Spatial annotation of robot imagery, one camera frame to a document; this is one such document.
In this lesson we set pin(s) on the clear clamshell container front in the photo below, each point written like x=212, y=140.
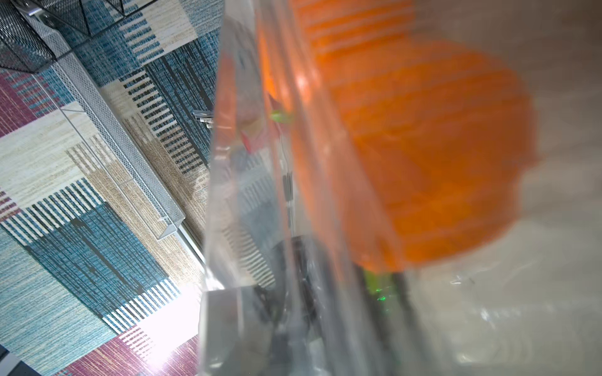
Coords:
x=527, y=303

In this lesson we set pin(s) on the orange pair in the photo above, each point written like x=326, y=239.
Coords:
x=407, y=150

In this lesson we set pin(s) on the white wire mesh tray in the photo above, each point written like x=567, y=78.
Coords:
x=142, y=189

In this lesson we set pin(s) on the black wire shelf rack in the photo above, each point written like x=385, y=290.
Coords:
x=37, y=34

